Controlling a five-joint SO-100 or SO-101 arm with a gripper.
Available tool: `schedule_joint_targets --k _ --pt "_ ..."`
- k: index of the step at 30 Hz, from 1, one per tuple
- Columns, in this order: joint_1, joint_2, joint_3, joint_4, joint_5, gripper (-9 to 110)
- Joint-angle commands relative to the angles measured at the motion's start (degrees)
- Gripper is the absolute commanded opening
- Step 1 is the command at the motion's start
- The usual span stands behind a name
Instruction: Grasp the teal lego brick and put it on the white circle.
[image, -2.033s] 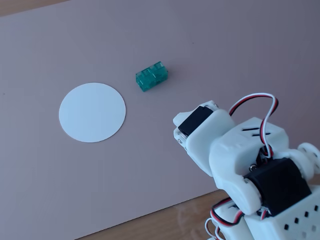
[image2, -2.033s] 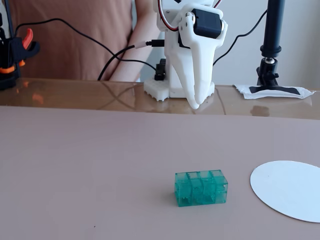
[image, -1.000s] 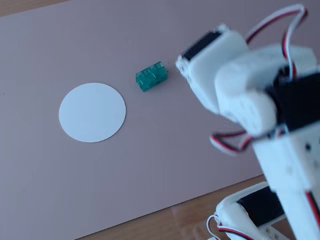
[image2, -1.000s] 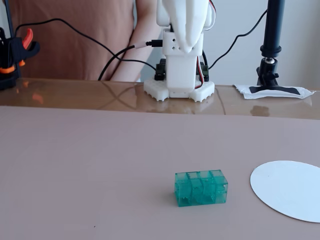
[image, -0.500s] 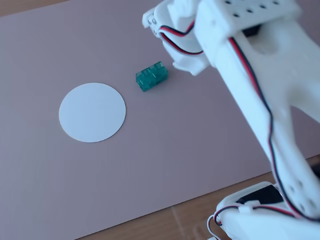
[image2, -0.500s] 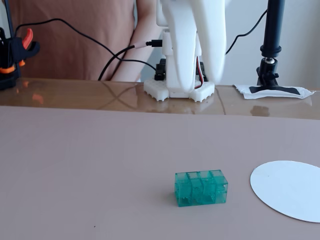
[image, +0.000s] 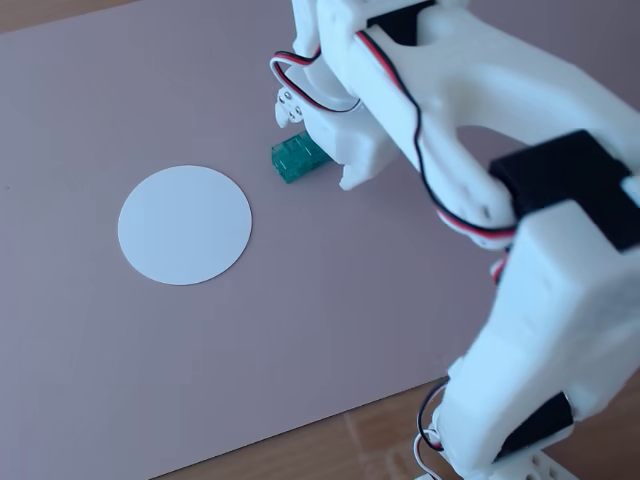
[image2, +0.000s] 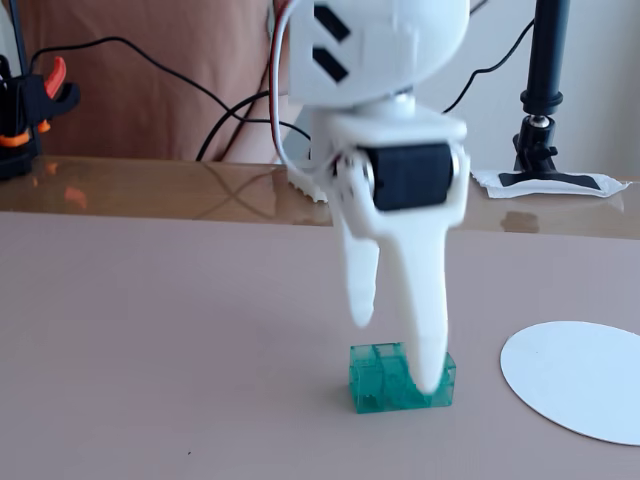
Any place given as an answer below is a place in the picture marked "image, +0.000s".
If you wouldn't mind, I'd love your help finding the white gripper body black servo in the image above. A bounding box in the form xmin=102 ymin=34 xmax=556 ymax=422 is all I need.
xmin=282 ymin=64 xmax=402 ymax=182

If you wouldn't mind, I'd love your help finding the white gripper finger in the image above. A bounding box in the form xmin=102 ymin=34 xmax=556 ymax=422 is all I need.
xmin=272 ymin=86 xmax=308 ymax=129
xmin=338 ymin=154 xmax=382 ymax=192

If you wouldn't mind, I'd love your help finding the teal transparent lego brick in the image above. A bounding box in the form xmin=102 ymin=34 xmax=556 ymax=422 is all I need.
xmin=270 ymin=133 xmax=332 ymax=186

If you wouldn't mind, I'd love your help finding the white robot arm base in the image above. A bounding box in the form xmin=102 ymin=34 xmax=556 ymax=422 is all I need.
xmin=492 ymin=439 xmax=569 ymax=480

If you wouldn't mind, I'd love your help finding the white paper circle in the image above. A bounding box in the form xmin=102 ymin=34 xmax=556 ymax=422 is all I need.
xmin=117 ymin=164 xmax=254 ymax=287

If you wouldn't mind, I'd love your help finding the pink mat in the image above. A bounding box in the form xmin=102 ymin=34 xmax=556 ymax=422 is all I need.
xmin=0 ymin=0 xmax=640 ymax=480

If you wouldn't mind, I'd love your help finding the red white black servo wire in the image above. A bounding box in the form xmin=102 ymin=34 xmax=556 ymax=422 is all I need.
xmin=413 ymin=377 xmax=451 ymax=474
xmin=268 ymin=29 xmax=519 ymax=246

